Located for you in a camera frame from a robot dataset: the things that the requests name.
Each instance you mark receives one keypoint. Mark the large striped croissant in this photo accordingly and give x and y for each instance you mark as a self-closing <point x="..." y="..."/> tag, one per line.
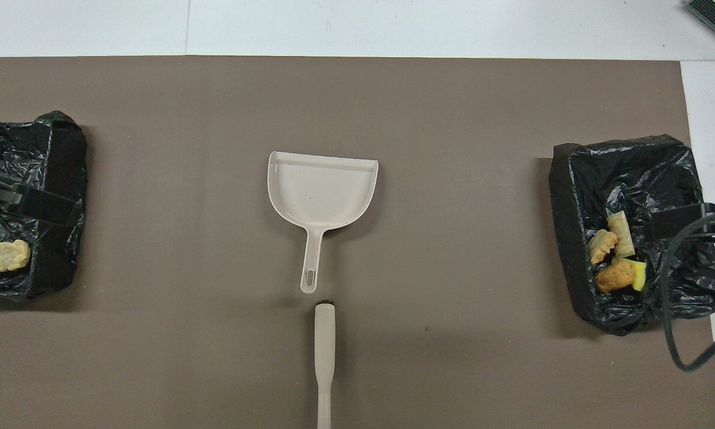
<point x="622" y="235"/>

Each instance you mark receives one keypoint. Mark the pale torn bread piece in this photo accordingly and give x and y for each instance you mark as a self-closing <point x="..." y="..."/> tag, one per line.
<point x="6" y="256"/>

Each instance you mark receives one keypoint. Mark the yellow sponge wedge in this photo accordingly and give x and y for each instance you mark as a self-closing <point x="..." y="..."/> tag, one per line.
<point x="639" y="275"/>

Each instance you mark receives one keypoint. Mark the small striped croissant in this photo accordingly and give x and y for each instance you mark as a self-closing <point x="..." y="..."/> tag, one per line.
<point x="602" y="245"/>

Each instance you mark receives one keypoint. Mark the brown bread roll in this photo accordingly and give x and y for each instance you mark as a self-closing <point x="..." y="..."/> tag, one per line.
<point x="615" y="277"/>

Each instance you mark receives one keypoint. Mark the beige plastic dustpan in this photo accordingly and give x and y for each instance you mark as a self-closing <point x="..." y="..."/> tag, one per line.
<point x="322" y="190"/>

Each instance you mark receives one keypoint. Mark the beige brush with black bristles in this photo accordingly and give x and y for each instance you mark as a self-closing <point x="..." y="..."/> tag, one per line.
<point x="325" y="339"/>

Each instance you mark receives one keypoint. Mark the black bag lined bin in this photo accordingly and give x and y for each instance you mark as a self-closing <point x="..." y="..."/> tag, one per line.
<point x="65" y="155"/>
<point x="631" y="173"/>

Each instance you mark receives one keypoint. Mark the brown table mat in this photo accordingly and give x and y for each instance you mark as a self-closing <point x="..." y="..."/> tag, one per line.
<point x="453" y="357"/>

